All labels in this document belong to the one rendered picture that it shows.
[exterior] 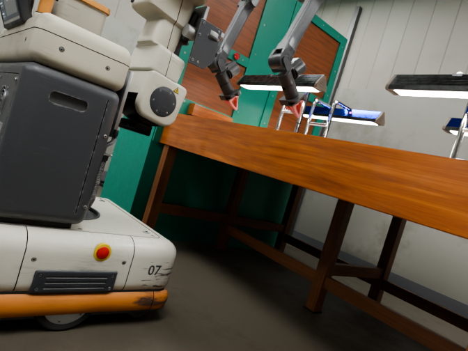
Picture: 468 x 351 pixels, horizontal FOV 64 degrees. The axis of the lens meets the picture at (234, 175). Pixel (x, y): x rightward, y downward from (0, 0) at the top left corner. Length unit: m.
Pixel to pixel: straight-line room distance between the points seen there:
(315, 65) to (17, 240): 2.44
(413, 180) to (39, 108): 0.98
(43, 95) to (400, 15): 3.39
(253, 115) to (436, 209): 1.73
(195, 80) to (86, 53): 1.32
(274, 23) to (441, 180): 1.88
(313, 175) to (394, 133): 2.24
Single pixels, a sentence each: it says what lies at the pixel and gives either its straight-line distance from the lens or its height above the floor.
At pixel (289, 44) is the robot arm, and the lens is 1.51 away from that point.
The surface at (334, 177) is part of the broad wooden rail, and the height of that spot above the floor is 0.64.
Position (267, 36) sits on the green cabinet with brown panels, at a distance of 2.67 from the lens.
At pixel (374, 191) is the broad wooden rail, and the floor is 0.63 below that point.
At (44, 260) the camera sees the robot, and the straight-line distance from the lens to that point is 1.10.
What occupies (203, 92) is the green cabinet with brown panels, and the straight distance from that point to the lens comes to 2.35.
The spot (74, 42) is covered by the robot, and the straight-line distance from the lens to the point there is 1.07.
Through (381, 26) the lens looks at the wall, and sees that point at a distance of 4.00.
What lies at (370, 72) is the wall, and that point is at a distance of 3.83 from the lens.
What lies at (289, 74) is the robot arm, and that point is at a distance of 1.50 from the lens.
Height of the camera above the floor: 0.59
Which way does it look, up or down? 2 degrees down
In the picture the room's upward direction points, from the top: 17 degrees clockwise
